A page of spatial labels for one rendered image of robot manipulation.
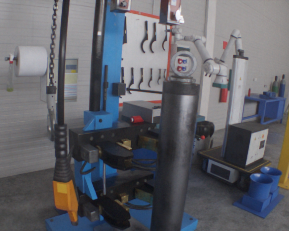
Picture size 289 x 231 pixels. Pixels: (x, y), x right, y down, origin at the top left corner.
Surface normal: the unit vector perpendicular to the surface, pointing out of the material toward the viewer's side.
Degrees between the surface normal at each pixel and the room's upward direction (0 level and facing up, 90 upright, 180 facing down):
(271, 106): 90
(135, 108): 90
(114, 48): 90
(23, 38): 90
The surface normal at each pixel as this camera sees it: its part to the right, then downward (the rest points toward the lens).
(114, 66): 0.68, 0.20
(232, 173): -0.78, 0.07
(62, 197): -0.04, 0.21
